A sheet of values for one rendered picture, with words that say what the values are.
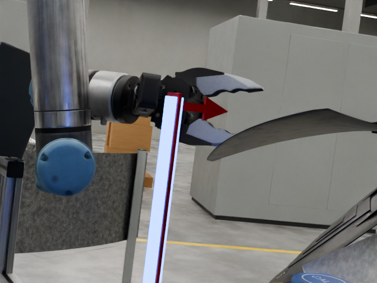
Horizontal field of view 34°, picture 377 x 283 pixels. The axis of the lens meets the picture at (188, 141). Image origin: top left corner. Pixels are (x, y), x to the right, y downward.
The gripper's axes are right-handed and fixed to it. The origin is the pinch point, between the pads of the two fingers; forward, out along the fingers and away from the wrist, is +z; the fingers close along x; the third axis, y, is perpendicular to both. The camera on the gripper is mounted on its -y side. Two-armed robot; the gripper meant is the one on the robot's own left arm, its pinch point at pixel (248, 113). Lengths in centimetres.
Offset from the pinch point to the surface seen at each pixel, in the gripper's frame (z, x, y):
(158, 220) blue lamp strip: 0.6, 14.5, -23.0
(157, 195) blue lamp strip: -0.1, 12.1, -22.9
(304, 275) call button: 18.3, 14.7, -38.2
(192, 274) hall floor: -135, 76, 346
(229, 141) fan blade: 2.7, 5.1, -13.0
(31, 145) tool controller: -46.0, 9.1, 16.6
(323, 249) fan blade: 10.6, 16.3, 12.2
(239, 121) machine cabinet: -197, -63, 566
